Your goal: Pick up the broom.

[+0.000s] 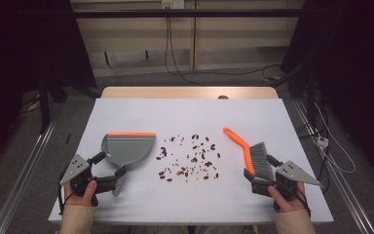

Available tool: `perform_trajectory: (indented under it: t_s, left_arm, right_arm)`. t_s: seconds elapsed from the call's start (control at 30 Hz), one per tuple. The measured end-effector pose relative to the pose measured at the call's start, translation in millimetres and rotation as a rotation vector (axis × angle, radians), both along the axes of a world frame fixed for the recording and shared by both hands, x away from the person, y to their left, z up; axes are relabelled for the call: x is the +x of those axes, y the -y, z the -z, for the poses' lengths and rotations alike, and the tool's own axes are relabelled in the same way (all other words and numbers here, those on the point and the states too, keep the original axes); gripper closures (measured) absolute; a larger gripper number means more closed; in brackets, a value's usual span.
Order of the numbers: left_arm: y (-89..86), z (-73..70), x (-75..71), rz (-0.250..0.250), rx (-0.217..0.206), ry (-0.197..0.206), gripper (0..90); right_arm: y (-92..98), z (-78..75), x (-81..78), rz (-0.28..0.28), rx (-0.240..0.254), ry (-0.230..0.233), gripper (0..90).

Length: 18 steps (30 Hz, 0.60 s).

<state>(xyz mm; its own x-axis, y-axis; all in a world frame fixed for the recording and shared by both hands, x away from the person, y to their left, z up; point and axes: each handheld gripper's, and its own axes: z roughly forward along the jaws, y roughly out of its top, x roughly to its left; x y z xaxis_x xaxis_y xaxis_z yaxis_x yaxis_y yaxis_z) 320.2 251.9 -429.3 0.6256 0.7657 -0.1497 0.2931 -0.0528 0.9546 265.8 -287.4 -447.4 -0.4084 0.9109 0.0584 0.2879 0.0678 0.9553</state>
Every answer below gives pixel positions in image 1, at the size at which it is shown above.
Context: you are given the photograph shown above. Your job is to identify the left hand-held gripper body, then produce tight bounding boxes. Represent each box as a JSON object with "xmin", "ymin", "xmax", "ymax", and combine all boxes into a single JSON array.
[{"xmin": 59, "ymin": 153, "xmax": 118, "ymax": 197}]

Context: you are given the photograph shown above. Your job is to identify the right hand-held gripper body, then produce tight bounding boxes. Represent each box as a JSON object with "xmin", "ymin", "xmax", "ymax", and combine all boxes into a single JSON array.
[{"xmin": 249, "ymin": 160, "xmax": 322, "ymax": 210}]

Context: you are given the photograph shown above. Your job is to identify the orange brush with grey bristles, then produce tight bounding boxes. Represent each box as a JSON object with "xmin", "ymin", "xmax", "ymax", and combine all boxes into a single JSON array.
[{"xmin": 222, "ymin": 126, "xmax": 276, "ymax": 183}]

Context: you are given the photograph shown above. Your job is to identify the grey dustpan with orange lip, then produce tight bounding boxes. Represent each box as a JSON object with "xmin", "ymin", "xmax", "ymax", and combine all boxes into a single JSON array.
[{"xmin": 100, "ymin": 131, "xmax": 157, "ymax": 198}]

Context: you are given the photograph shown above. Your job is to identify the red beans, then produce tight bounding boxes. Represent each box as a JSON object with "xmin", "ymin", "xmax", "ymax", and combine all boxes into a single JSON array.
[{"xmin": 155, "ymin": 133, "xmax": 222, "ymax": 182}]

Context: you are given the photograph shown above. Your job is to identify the person's right hand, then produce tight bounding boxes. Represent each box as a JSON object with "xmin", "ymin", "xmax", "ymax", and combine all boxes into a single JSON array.
[{"xmin": 267, "ymin": 181, "xmax": 307, "ymax": 215}]

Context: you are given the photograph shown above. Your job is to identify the person's left hand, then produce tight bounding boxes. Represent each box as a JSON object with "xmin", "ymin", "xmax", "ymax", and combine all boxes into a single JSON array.
[{"xmin": 63, "ymin": 179, "xmax": 98, "ymax": 208}]

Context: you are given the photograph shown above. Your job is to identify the white power strip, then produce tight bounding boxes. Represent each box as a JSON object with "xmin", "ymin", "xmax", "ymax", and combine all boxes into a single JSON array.
[{"xmin": 316, "ymin": 136, "xmax": 330, "ymax": 149}]

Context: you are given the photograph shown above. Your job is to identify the white table board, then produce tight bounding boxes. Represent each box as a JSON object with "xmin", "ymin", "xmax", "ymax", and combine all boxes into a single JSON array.
[{"xmin": 48, "ymin": 97, "xmax": 335, "ymax": 225}]

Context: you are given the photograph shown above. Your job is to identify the black metal stand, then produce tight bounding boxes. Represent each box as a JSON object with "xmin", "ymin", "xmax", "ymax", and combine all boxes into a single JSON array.
[
  {"xmin": 271, "ymin": 62, "xmax": 319, "ymax": 131},
  {"xmin": 37, "ymin": 74, "xmax": 68, "ymax": 135}
]

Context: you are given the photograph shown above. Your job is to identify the wooden table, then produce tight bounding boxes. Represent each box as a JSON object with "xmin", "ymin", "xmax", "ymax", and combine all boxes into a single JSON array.
[{"xmin": 100, "ymin": 86, "xmax": 280, "ymax": 100}]

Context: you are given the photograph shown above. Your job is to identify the black curtain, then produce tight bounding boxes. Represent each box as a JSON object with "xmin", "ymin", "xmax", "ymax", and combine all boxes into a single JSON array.
[
  {"xmin": 280, "ymin": 0, "xmax": 374, "ymax": 186},
  {"xmin": 0, "ymin": 0, "xmax": 97, "ymax": 174}
]

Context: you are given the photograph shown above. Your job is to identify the black horizontal beam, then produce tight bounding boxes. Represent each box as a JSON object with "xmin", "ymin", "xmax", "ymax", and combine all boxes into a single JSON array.
[{"xmin": 72, "ymin": 8, "xmax": 307, "ymax": 20}]

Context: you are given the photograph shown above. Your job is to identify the right hand-held gripper cable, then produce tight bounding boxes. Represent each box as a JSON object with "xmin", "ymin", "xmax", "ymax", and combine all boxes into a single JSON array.
[{"xmin": 296, "ymin": 187, "xmax": 312, "ymax": 216}]

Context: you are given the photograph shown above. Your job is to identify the metal floor rail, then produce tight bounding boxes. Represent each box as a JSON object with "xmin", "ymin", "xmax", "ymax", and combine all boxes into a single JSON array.
[
  {"xmin": 0, "ymin": 118, "xmax": 61, "ymax": 234},
  {"xmin": 291, "ymin": 97, "xmax": 374, "ymax": 234}
]

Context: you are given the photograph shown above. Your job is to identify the white cable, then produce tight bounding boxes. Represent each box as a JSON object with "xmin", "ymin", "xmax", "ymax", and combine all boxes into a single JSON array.
[{"xmin": 314, "ymin": 101, "xmax": 357, "ymax": 175}]

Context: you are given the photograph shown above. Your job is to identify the black floor cable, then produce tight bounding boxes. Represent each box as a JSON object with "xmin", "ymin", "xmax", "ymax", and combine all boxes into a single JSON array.
[{"xmin": 174, "ymin": 63, "xmax": 282, "ymax": 78}]

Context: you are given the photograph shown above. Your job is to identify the black hanging cable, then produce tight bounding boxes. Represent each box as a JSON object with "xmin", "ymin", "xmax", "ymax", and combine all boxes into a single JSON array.
[{"xmin": 164, "ymin": 16, "xmax": 206, "ymax": 88}]

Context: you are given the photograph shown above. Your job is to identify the white wall socket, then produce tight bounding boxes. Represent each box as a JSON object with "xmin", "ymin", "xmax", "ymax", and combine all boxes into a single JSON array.
[{"xmin": 161, "ymin": 0, "xmax": 186, "ymax": 10}]

